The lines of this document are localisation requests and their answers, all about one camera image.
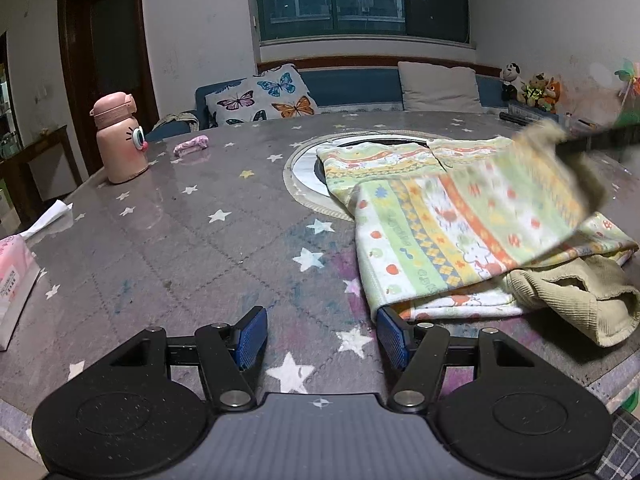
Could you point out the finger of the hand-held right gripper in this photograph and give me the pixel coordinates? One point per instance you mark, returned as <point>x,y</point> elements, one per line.
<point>600,140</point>

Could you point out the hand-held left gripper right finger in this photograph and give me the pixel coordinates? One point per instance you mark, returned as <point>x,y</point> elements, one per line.
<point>392,340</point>

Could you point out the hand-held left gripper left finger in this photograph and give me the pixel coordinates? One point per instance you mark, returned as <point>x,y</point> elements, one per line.
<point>252,338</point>

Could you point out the green printed child's garment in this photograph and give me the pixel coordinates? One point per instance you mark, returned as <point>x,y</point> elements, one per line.
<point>450,230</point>

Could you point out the beige cloth on sofa arm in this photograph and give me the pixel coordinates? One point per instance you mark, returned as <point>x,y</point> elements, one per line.
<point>175,121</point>

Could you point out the orange fox plush toy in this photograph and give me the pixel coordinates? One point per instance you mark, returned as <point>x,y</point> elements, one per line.
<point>552,95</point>

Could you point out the colourful pinwheel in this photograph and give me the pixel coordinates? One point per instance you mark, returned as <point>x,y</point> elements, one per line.
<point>629,80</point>

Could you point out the brown bear plush toy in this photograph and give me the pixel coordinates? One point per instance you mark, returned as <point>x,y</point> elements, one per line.
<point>535,90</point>

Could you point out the black remote control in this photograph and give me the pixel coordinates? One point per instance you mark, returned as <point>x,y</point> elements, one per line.
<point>520,118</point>

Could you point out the grey star-print tablecloth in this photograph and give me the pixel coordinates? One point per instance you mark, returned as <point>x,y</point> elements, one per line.
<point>200,260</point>

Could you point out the panda plush toy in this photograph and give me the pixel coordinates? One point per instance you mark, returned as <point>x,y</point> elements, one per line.
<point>511,80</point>

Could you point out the beige pillow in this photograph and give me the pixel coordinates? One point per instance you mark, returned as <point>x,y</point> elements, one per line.
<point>440,87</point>

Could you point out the built-in induction cooker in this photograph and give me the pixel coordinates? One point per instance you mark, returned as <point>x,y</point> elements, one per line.
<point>307,175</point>

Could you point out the small pink cloth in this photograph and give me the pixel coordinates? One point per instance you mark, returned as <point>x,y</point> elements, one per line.
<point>191,145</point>

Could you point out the white tissue paper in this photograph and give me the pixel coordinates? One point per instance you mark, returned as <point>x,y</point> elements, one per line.
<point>47,220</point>

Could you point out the pink cartoon water bottle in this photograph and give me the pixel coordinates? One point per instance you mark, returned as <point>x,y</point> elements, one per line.
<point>120,140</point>

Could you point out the butterfly print pillow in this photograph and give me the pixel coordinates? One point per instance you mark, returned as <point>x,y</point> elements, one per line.
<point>260,95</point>

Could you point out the pink tissue pack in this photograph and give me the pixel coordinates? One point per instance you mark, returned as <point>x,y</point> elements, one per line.
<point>12,285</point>

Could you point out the dark plaid cloth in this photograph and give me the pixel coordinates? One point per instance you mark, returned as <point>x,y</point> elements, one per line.
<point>622,440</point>

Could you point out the blue sofa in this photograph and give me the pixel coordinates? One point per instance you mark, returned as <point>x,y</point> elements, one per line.
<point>350,85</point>

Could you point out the small wooden side table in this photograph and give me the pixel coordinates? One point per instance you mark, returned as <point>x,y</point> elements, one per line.
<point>45,160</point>

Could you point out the dark wooden door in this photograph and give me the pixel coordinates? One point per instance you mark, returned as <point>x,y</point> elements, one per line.
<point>110,60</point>

